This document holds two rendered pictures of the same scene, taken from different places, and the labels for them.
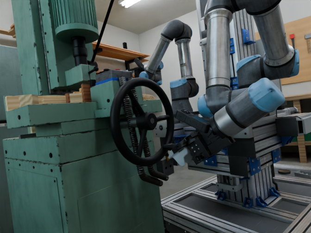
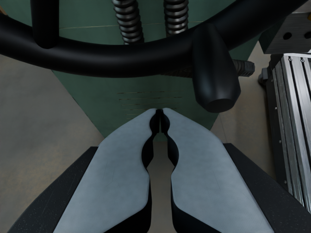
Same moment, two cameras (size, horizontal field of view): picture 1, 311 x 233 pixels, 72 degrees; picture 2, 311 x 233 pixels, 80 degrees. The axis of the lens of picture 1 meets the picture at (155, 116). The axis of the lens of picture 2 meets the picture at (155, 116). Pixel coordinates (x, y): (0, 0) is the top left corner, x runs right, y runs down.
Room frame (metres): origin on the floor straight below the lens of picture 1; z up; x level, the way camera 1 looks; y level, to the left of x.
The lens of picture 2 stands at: (0.64, -0.08, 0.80)
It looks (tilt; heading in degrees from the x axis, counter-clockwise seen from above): 62 degrees down; 54
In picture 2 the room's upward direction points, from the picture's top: 6 degrees counter-clockwise
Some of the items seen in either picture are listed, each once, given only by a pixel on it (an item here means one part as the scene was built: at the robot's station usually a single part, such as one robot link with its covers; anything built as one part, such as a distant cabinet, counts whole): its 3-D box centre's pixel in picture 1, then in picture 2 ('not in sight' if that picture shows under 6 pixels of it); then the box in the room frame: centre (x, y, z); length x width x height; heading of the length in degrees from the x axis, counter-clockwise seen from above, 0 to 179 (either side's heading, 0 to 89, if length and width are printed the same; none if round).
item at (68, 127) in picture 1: (96, 123); not in sight; (0.88, 0.24, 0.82); 0.40 x 0.21 x 0.04; 140
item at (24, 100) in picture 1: (29, 101); not in sight; (0.70, 0.41, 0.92); 0.05 x 0.04 x 0.04; 7
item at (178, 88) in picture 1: (179, 88); not in sight; (1.45, -0.18, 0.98); 0.13 x 0.12 x 0.14; 143
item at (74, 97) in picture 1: (76, 98); not in sight; (0.74, 0.27, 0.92); 0.05 x 0.04 x 0.03; 21
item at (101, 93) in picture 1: (116, 96); not in sight; (0.80, 0.13, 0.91); 0.15 x 0.14 x 0.09; 140
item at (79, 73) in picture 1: (81, 77); not in sight; (0.93, 0.30, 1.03); 0.14 x 0.07 x 0.09; 50
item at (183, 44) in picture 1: (184, 60); not in sight; (1.55, -0.26, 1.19); 0.15 x 0.12 x 0.55; 143
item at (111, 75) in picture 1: (116, 76); not in sight; (0.81, 0.13, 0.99); 0.13 x 0.11 x 0.06; 140
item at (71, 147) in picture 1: (76, 139); not in sight; (1.00, 0.38, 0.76); 0.57 x 0.45 x 0.09; 50
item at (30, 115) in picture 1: (104, 110); not in sight; (0.86, 0.20, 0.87); 0.61 x 0.30 x 0.06; 140
